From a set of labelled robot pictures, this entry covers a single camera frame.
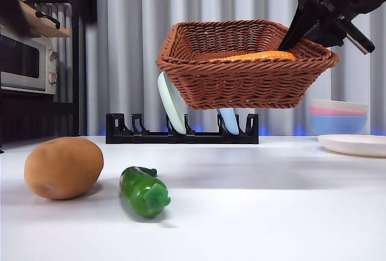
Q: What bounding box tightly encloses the white plate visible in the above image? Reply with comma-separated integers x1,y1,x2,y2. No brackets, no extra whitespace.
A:
317,134,386,158

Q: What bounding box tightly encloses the green cucumber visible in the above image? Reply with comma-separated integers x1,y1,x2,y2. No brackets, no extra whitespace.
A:
119,166,171,219

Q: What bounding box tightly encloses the silver toaster oven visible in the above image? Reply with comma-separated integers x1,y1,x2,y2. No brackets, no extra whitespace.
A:
0,25,59,95

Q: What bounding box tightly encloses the pale green plate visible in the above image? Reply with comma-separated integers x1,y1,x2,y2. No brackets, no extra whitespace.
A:
157,72,188,135

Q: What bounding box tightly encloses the pale blue plate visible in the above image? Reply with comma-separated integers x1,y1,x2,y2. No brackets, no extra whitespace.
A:
218,107,241,135

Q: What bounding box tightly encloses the black metal shelf frame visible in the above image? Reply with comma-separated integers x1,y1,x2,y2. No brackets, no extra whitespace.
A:
0,0,81,153

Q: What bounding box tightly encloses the brown wicker basket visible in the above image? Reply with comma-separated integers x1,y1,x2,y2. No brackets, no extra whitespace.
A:
156,19,340,110

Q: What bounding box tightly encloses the blue bowl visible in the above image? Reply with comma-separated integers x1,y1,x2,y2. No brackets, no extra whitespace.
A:
309,115,369,137

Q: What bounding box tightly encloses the black dish rack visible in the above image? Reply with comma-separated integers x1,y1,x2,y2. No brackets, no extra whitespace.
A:
105,112,259,145

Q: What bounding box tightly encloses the orange corn cob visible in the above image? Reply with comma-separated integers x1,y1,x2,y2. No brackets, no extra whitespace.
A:
209,50,297,61

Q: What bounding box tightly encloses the wooden board with black handle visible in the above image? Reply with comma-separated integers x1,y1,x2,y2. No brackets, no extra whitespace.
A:
17,0,72,38

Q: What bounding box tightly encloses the pink bowl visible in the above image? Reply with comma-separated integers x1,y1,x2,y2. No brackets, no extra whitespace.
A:
310,106,369,118

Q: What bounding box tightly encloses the cream bowl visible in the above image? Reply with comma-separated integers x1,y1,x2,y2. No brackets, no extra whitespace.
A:
310,98,369,113

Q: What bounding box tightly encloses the brown potato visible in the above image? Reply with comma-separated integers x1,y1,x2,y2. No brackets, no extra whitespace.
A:
24,137,104,201

